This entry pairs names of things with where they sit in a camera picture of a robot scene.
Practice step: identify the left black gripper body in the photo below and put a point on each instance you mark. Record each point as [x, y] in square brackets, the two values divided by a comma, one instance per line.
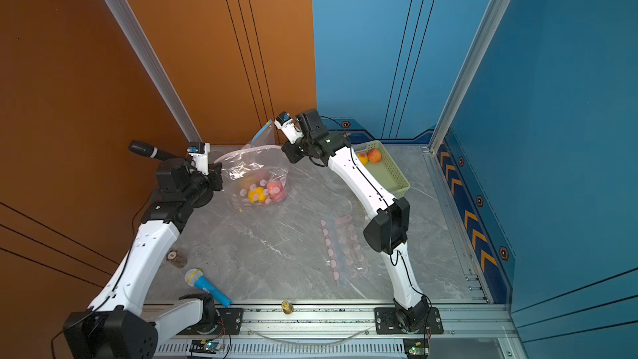
[201, 184]

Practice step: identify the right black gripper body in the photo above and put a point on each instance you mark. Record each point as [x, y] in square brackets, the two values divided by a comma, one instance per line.
[302, 148]

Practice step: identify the pink peach with leaf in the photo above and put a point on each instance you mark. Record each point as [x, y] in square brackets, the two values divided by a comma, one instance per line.
[275, 187]

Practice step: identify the pale pink peach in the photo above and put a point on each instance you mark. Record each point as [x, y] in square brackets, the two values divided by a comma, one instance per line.
[278, 198]

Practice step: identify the pink-dotted zip bag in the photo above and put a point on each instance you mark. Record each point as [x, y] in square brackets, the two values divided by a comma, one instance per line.
[249, 168]
[345, 255]

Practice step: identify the clear blue-zipper zip bag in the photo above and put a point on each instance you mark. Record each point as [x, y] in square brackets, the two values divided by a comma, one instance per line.
[266, 136]

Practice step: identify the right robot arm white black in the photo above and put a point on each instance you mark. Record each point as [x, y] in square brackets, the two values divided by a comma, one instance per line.
[386, 232]

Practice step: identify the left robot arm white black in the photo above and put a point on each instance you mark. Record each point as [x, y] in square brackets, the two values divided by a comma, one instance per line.
[113, 325]

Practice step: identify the yellow peach pink spot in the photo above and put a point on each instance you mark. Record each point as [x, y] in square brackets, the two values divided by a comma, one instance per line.
[363, 158]

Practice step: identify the orange red wrinkled peach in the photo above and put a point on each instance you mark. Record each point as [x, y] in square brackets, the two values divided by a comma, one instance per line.
[374, 156]

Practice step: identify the black microphone on stand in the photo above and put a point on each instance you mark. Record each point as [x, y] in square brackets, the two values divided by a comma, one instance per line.
[149, 151]

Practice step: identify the green plastic fruit basket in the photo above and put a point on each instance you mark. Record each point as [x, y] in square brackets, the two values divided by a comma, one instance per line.
[385, 171]

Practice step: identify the blue handheld microphone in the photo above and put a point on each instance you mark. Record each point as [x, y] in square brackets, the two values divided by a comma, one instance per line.
[196, 278]

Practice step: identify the left green circuit board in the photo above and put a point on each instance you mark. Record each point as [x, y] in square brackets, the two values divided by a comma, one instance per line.
[206, 347]

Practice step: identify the green circuit board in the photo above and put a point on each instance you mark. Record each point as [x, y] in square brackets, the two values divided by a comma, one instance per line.
[206, 347]
[416, 349]

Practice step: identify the right green circuit board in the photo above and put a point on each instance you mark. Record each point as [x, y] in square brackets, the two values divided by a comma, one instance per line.
[416, 349]

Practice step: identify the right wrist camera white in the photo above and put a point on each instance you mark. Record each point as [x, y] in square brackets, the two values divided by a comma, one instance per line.
[287, 125]

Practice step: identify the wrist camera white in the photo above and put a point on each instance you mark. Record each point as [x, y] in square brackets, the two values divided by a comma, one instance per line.
[199, 153]
[287, 125]

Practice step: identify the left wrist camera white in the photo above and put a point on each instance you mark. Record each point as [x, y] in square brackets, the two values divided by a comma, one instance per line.
[199, 153]

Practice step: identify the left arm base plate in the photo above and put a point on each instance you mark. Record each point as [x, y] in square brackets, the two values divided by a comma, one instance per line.
[229, 320]

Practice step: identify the brass knob on rail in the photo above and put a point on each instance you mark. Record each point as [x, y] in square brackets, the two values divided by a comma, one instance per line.
[287, 307]

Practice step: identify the aluminium front rail frame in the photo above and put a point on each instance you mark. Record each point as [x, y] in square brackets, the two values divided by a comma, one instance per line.
[347, 330]

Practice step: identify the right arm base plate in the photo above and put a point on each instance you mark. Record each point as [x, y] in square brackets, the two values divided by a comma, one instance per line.
[390, 320]

